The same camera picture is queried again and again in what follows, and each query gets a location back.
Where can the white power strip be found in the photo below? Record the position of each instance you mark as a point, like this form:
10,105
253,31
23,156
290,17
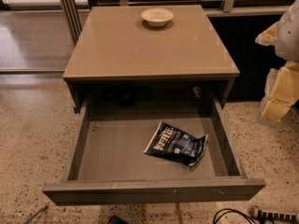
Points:
258,212

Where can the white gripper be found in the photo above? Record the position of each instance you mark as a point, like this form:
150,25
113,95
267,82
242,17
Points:
288,34

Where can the white ceramic bowl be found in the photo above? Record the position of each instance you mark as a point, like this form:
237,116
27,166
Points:
157,17

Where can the open grey top drawer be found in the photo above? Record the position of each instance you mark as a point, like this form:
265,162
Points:
108,165

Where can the grey metal rod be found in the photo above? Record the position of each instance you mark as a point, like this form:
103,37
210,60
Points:
35,214

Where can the blue kettle chip bag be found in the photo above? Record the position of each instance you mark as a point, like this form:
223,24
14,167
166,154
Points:
173,144

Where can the grey drawer cabinet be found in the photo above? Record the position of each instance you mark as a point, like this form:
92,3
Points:
117,44

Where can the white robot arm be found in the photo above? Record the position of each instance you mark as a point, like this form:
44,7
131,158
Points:
287,43

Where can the black object on floor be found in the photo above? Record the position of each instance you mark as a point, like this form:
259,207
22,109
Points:
116,220

